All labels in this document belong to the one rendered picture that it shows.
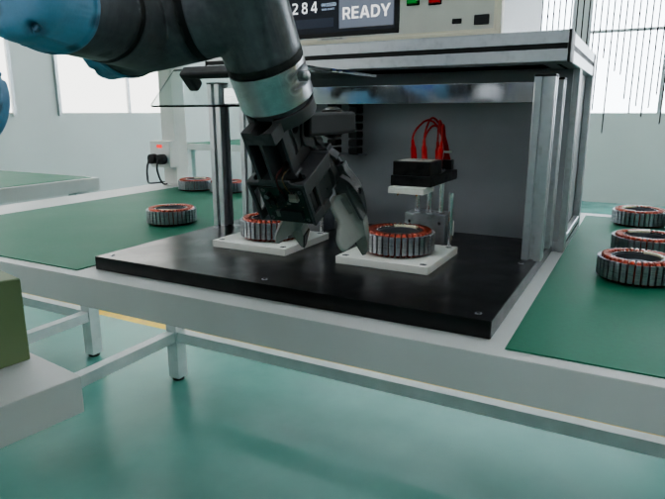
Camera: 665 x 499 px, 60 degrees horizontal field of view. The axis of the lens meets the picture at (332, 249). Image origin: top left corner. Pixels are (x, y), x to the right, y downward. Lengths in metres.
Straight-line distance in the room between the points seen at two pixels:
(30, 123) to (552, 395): 5.79
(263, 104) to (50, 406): 0.35
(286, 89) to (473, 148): 0.63
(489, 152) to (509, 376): 0.57
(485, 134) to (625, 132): 6.15
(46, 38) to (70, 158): 5.96
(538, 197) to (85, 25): 0.69
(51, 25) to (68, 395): 0.35
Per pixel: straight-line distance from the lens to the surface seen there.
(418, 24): 1.04
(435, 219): 1.02
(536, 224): 0.95
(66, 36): 0.45
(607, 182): 7.29
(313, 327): 0.72
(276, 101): 0.56
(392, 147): 1.18
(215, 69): 0.88
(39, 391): 0.61
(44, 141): 6.22
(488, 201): 1.13
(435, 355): 0.66
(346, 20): 1.10
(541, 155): 0.94
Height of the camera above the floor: 1.00
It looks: 13 degrees down
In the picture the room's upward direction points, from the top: straight up
